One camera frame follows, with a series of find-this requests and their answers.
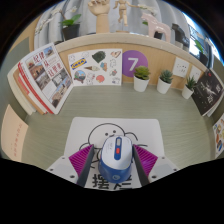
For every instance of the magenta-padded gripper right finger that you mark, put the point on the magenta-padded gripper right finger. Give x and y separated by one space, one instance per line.
163 166

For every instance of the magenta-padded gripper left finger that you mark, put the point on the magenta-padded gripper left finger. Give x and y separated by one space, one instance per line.
61 168

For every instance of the blue and white computer mouse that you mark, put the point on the blue and white computer mouse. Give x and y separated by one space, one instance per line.
115 160

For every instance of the white cartoon-print mouse pad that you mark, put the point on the white cartoon-print mouse pad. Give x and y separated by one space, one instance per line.
146 133

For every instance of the colourful sticker card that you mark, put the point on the colourful sticker card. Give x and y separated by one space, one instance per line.
219 136

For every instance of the small succulent in white pot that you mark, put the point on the small succulent in white pot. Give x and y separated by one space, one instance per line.
163 87
140 83
187 92

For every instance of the tan book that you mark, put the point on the tan book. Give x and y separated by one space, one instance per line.
26 96

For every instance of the black cover book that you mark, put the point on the black cover book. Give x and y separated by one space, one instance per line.
206 93

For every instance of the red-edged photo magazine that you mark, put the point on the red-edged photo magazine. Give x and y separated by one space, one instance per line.
46 78

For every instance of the white sticker picture sheet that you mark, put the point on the white sticker picture sheet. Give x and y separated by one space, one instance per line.
95 68

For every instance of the purple round number sign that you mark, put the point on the purple round number sign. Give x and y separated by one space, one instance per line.
133 61

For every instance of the white orchid in black pot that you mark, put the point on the white orchid in black pot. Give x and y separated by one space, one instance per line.
70 31
203 58

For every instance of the black wooden horse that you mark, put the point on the black wooden horse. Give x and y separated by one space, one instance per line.
180 35

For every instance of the pink wooden horse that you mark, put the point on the pink wooden horse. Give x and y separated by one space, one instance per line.
156 28

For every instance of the grey curtain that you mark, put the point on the grey curtain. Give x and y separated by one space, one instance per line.
50 30

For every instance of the wooden hand model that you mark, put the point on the wooden hand model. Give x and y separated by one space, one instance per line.
100 16

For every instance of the white orchid behind pink horse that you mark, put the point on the white orchid behind pink horse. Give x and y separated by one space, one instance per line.
146 8

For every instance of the wooden artist mannequin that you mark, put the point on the wooden artist mannequin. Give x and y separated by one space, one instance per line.
122 11

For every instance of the white wall socket plate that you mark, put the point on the white wall socket plate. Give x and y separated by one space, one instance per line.
195 73
180 67

